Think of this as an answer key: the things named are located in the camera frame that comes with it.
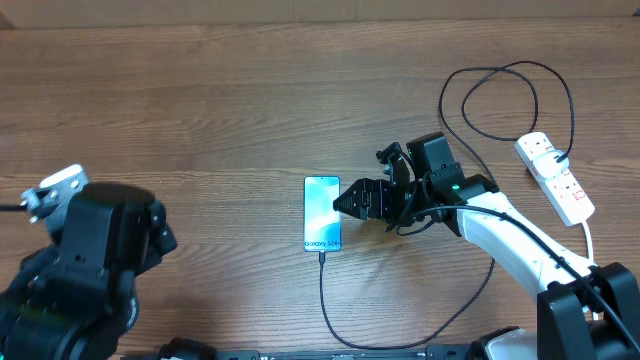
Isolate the Samsung Galaxy smartphone blue screen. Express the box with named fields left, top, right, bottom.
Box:
left=303, top=176, right=342, bottom=252

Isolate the black USB charging cable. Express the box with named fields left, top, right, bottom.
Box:
left=318, top=60, right=576, bottom=351

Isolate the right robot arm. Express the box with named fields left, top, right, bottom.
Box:
left=333, top=132, right=639, bottom=359

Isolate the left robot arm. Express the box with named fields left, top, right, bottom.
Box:
left=1, top=183, right=177, bottom=360

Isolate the white charger plug adapter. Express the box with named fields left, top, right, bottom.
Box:
left=532, top=150, right=569, bottom=182

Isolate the white power strip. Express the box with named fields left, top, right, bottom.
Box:
left=514, top=132, right=595, bottom=226

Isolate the white power strip cord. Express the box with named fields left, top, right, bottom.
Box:
left=580, top=221, right=600, bottom=321

